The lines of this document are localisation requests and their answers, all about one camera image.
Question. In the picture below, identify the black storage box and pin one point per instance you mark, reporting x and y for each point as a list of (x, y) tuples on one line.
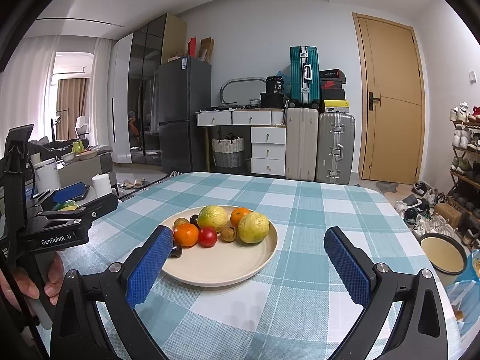
[(273, 100)]

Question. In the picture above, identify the grey sofa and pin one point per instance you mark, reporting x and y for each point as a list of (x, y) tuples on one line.
[(78, 161)]

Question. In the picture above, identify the blue plastic bag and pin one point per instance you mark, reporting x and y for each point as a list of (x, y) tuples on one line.
[(465, 300)]

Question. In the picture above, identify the black tub with label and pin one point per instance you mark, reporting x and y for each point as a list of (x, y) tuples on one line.
[(275, 83)]

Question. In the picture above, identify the dark purple plum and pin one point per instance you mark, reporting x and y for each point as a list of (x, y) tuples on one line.
[(194, 219)]

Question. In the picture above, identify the teal suitcase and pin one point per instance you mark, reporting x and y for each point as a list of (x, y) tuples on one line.
[(304, 75)]

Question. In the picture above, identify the wooden door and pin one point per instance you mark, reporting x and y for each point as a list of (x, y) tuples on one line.
[(390, 101)]

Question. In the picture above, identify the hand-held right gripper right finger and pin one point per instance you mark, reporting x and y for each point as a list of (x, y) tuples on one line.
[(347, 266)]

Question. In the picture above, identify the stack of shoe boxes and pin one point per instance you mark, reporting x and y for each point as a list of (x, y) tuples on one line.
[(333, 90)]

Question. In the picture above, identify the small brown round fruit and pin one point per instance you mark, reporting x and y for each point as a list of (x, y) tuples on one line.
[(180, 222), (228, 234)]

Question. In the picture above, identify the white cylinder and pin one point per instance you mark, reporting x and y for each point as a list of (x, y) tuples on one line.
[(101, 185)]

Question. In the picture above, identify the red box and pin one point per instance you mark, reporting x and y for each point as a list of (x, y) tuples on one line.
[(192, 48)]

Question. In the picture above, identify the white desk with drawers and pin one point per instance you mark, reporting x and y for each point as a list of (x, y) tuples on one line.
[(258, 135)]

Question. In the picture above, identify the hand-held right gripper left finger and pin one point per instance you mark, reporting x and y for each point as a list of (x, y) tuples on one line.
[(148, 266)]

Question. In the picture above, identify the brown curtain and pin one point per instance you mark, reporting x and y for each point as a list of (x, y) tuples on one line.
[(73, 108)]

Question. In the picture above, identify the small cardboard box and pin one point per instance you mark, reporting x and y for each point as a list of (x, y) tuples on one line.
[(448, 215)]

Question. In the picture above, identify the round black-rimmed bin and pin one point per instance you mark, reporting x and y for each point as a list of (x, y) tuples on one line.
[(442, 253)]

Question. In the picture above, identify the pair of beige slippers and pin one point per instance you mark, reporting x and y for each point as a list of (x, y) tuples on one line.
[(132, 183)]

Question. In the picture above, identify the oval mirror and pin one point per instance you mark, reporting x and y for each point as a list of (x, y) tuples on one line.
[(242, 90)]

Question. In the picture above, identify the beige suitcase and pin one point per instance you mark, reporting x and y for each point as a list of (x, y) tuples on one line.
[(302, 144)]

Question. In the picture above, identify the dark glass wardrobe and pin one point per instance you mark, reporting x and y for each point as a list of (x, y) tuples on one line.
[(144, 93)]

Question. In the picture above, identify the white wall switch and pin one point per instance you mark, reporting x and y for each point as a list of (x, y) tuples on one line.
[(472, 76)]

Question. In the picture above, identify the grey refrigerator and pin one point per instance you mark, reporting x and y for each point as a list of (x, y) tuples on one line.
[(180, 116)]

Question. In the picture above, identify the woven laundry basket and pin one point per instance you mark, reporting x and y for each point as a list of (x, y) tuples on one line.
[(228, 153)]

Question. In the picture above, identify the white office chair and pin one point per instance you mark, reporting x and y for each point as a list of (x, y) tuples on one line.
[(82, 125)]

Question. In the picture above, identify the open cardboard box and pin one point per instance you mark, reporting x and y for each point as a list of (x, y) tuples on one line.
[(207, 49)]

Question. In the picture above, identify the orange mandarin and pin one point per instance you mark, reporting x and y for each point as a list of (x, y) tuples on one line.
[(240, 217), (186, 234)]

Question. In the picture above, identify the blue plaid tablecloth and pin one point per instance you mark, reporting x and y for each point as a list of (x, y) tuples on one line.
[(300, 307)]

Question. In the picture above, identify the red tomato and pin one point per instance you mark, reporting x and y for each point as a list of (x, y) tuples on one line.
[(207, 237)]

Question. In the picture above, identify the silver suitcase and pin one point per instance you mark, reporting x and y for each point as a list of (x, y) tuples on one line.
[(335, 148)]

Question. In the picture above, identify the yellow-green citrus fruit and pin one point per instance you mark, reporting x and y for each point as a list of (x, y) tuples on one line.
[(254, 227), (212, 217)]

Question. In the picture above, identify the person's left hand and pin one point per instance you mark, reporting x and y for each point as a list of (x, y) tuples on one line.
[(55, 273)]

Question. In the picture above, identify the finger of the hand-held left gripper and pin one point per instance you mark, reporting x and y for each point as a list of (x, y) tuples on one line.
[(99, 204), (69, 194)]

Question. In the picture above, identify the cream round plate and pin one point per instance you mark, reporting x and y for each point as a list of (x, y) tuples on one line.
[(232, 266)]

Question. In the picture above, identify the white trash can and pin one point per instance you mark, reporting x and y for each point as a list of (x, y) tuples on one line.
[(45, 178)]

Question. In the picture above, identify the wooden shoe rack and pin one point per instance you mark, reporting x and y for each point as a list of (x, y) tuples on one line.
[(467, 157)]

